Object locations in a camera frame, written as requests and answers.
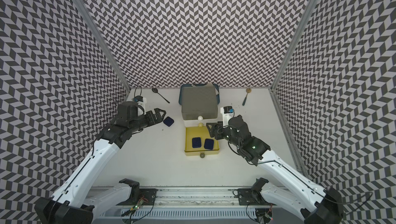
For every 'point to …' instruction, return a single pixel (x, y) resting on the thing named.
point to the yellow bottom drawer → (201, 131)
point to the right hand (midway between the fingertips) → (212, 126)
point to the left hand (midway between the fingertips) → (159, 116)
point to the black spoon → (154, 90)
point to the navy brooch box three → (196, 142)
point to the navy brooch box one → (209, 144)
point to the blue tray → (180, 86)
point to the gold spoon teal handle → (248, 91)
